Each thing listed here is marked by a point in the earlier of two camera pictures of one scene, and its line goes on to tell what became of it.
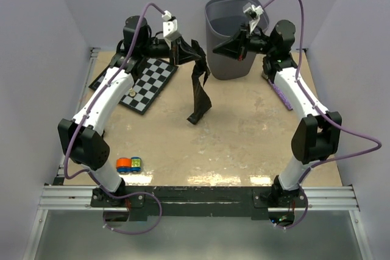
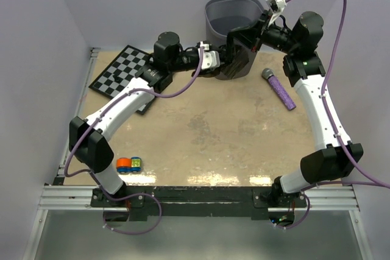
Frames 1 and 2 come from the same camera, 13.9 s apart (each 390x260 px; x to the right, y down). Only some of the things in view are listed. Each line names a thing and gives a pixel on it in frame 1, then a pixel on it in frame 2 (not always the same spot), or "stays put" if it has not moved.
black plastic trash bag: (194, 54) -> (230, 68)
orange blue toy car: (125, 165) stays put
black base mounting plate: (195, 201) stays put
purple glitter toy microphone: (282, 94) stays put
